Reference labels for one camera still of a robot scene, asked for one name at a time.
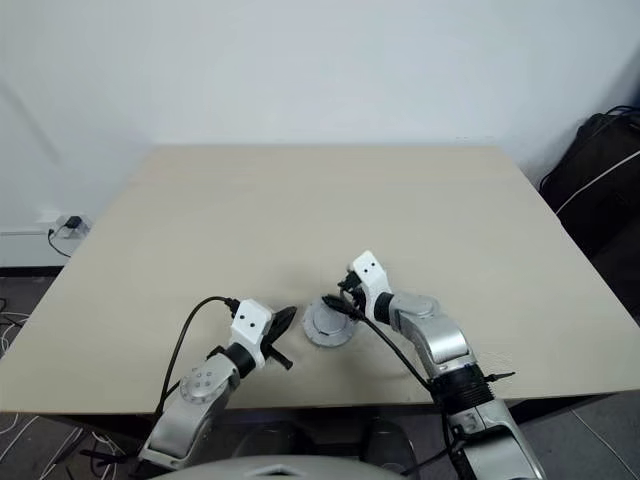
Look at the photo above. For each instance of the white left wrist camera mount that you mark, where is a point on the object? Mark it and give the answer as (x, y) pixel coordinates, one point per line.
(250, 322)

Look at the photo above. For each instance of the black power adapter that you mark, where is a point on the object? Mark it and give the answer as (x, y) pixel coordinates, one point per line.
(73, 222)

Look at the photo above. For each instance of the white wall socket strip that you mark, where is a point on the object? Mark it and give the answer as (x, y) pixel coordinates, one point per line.
(50, 219)

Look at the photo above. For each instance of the black bag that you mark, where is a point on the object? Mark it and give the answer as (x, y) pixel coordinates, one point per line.
(600, 200)

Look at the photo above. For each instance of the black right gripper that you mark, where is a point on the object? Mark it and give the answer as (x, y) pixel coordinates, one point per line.
(361, 292)

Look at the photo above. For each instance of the grey robot torso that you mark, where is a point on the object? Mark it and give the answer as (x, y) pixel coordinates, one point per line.
(280, 467)

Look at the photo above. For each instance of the dark rounded shape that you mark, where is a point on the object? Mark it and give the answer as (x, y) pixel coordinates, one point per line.
(387, 437)

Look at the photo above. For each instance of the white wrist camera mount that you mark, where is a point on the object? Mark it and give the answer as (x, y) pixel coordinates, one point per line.
(250, 322)
(372, 277)

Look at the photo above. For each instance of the round motor housing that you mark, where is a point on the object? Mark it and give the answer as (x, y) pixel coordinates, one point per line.
(320, 345)

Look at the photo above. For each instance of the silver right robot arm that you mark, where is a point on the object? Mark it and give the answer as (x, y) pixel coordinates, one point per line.
(440, 335)

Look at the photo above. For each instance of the round grey motor lid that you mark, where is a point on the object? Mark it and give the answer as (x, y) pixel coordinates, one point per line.
(327, 322)

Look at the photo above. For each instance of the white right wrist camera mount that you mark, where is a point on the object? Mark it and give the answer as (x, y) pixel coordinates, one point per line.
(372, 277)

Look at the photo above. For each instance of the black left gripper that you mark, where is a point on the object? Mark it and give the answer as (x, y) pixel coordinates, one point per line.
(270, 339)

